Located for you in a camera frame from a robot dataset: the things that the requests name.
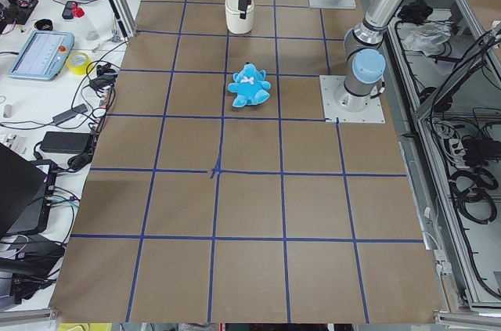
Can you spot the white trash can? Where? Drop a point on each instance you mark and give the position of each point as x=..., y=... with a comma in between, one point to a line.
x=234, y=22

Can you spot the blue teddy bear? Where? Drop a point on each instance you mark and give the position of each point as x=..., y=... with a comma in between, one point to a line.
x=250, y=86

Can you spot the black cloth bundle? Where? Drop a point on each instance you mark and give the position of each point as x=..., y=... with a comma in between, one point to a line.
x=416, y=12

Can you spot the red and black tool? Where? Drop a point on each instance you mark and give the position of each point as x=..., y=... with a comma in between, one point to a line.
x=72, y=10

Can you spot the yellow tape roll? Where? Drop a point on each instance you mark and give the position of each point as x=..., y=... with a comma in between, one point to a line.
x=78, y=63

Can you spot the crumpled white cloth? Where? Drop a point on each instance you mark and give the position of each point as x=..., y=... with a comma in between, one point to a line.
x=429, y=38

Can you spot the small black bowl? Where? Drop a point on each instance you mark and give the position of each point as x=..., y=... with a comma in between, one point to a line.
x=43, y=25

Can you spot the lower blue teach pendant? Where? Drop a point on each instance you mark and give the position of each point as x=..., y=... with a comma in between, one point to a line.
x=43, y=55

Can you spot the slim grey adapter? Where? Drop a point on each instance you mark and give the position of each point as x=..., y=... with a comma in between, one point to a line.
x=69, y=114

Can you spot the black power brick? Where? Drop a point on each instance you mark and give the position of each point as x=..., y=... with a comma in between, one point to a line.
x=65, y=142

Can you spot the white power strip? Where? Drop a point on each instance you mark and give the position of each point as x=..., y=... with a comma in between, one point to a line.
x=451, y=140

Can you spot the black laptop computer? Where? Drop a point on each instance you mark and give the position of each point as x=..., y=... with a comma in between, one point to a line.
x=25, y=190

